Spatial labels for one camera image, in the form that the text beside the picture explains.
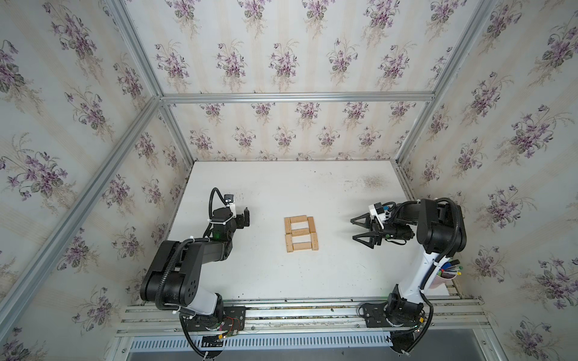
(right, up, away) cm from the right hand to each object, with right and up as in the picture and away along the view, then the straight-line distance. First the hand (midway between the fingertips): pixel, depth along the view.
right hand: (358, 231), depth 86 cm
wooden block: (-22, +3, +12) cm, 25 cm away
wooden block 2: (-27, +1, +10) cm, 29 cm away
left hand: (-50, +8, +7) cm, 51 cm away
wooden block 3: (-22, -2, +8) cm, 23 cm away
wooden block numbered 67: (-27, -6, +4) cm, 28 cm away
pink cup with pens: (+27, -11, -11) cm, 31 cm away
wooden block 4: (-22, -6, +3) cm, 23 cm away
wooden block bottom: (-17, -5, +5) cm, 18 cm away
